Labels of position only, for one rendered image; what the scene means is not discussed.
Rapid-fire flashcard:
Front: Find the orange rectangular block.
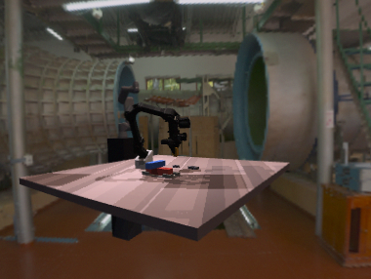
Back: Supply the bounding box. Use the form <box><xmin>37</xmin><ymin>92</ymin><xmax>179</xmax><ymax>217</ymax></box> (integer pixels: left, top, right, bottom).
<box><xmin>172</xmin><ymin>147</ymin><xmax>179</xmax><ymax>157</ymax></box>

